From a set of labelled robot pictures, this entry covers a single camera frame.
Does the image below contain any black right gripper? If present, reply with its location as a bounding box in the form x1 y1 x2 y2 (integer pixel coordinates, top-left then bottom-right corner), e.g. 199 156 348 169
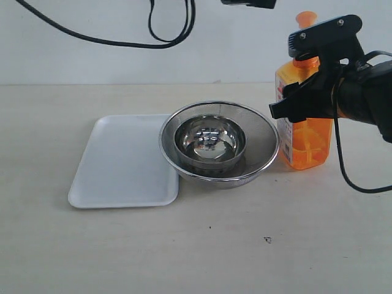
269 61 368 123

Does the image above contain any orange pump soap bottle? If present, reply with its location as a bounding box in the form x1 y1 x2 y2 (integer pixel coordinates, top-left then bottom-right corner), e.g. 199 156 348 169
274 11 334 171

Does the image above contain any small stainless steel bowl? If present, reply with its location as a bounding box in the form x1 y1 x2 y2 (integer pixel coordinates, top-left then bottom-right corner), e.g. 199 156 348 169
174 115 247 170

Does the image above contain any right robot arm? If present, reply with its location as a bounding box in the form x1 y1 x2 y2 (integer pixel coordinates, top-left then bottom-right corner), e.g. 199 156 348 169
269 61 391 143

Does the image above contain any steel mesh colander basin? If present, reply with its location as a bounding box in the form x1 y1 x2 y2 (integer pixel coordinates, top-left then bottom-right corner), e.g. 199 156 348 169
159 101 279 189

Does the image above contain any white rectangular plastic tray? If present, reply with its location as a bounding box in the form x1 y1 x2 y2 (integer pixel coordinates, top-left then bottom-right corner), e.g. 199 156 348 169
68 114 179 209

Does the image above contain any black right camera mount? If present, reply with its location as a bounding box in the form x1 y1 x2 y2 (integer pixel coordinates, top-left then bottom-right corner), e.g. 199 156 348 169
288 14 364 64

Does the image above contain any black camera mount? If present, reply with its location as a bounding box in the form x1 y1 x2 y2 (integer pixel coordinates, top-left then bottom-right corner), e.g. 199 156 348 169
221 0 277 9
288 14 364 64

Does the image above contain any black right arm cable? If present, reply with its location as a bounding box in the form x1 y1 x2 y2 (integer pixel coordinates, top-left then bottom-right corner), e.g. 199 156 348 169
331 50 392 194

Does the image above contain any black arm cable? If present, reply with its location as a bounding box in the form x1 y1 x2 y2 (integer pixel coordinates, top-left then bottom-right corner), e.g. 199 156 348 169
331 50 392 194
15 0 197 50

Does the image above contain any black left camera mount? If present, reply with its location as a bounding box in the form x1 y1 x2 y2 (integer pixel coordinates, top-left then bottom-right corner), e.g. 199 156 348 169
221 0 277 9

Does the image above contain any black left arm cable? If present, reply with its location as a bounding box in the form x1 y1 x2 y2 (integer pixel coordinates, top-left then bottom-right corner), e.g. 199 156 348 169
15 0 197 50

